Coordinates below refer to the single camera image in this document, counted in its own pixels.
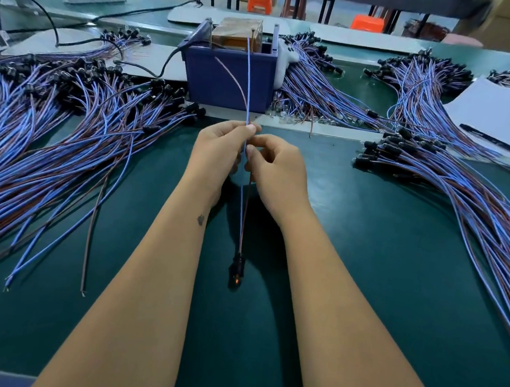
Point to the person's left hand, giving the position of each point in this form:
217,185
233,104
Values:
214,160

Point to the person's right hand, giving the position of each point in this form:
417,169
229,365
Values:
280,180

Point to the blue plastic tester box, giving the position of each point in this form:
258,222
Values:
218,80

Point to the person's right forearm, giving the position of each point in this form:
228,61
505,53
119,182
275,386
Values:
367,339

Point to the person's left forearm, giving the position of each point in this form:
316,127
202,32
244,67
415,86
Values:
125,310

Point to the white flat mat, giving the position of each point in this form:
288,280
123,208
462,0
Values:
371,39
237,20
151,59

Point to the brown cardboard block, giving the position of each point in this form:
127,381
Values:
237,33

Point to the black pen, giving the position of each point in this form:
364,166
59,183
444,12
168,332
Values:
496,141

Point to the pink plastic stool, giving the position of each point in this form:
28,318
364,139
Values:
463,40

